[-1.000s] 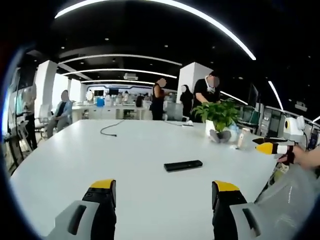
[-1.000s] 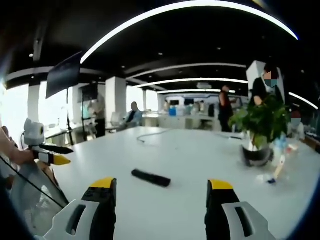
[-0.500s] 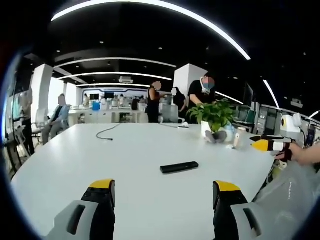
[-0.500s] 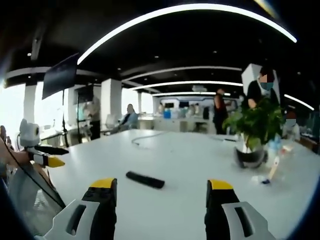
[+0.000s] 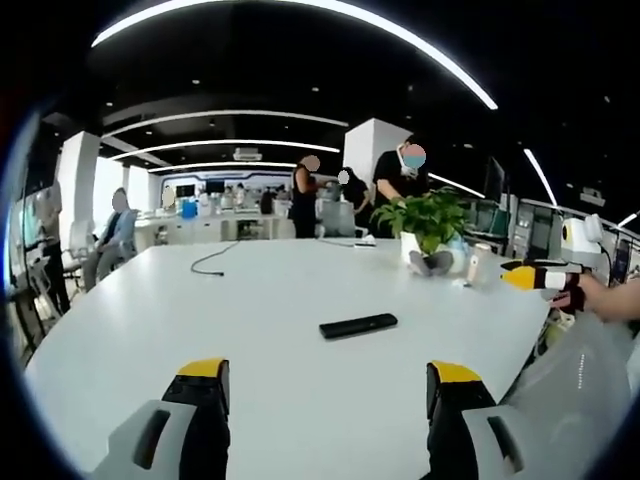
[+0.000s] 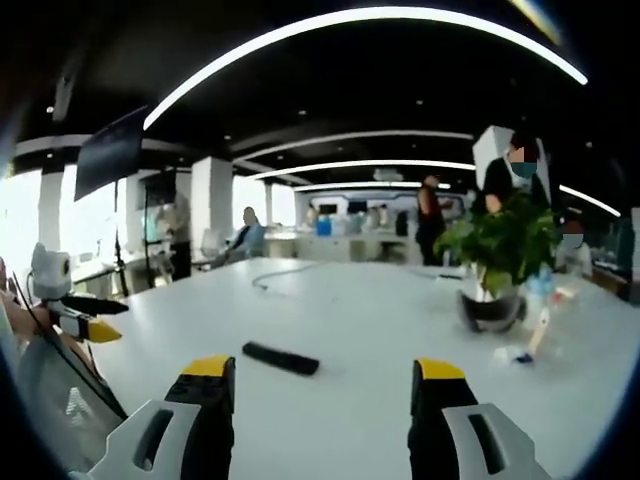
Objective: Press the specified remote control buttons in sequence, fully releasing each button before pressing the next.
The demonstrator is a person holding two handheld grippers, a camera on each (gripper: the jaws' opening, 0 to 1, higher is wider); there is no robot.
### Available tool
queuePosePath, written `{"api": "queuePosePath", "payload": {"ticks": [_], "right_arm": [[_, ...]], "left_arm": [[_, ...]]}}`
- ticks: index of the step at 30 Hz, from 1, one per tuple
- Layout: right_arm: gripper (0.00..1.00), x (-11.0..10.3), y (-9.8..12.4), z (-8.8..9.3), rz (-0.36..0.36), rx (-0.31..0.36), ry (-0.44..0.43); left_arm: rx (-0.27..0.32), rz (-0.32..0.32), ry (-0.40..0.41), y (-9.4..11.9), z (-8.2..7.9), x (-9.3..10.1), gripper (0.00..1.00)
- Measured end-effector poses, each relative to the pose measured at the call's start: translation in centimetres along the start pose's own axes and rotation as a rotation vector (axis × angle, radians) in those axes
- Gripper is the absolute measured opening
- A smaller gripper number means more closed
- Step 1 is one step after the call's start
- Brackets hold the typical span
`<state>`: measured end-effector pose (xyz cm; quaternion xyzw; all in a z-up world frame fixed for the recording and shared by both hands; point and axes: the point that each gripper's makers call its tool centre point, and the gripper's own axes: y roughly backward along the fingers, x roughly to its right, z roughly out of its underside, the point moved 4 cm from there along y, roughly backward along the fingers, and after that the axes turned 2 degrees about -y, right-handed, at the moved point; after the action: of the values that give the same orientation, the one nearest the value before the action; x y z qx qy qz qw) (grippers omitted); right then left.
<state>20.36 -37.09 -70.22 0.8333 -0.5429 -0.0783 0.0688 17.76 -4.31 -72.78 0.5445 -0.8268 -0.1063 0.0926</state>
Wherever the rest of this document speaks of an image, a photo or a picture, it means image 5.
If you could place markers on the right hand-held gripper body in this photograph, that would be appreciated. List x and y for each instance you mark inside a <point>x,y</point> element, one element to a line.
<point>582,240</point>

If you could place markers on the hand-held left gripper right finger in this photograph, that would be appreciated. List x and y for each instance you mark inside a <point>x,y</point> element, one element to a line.
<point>457,425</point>

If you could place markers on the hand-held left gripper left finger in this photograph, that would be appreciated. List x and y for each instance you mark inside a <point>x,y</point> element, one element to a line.
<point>197,425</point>

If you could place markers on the black remote control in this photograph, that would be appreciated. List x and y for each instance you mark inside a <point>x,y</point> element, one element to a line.
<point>357,325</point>

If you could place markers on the person's right hand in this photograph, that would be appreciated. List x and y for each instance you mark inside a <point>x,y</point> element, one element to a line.
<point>597,297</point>

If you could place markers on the ceiling projector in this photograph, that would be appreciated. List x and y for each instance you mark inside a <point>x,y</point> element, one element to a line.
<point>593,196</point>

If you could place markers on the blue white packet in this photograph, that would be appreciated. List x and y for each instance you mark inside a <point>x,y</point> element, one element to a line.
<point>459,255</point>

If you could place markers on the grey plush toy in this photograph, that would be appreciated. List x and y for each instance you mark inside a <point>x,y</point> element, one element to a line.
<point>430,262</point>

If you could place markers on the dark monitor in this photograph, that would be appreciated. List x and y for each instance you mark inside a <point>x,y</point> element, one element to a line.
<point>494,180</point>

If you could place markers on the green potted plant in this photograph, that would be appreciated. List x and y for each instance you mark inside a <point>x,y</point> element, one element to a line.
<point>425,215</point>

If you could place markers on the clear plastic bag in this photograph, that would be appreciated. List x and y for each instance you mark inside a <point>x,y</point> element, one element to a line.
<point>575,400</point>

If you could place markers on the small white tissue pack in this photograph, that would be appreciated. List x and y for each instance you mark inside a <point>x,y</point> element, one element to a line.
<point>366,242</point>

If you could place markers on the grey office chair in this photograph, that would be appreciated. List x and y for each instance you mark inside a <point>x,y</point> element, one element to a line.
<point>337,217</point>

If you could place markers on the white office chair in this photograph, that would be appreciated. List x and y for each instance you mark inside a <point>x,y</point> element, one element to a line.
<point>80,247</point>

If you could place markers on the blue container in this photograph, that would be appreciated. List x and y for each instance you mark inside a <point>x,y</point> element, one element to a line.
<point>189,209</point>

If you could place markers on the ceiling air conditioner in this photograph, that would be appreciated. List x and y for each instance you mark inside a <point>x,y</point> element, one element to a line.
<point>248,154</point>

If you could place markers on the long curved ceiling light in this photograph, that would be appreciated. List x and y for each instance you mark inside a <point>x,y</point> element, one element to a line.
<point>350,12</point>

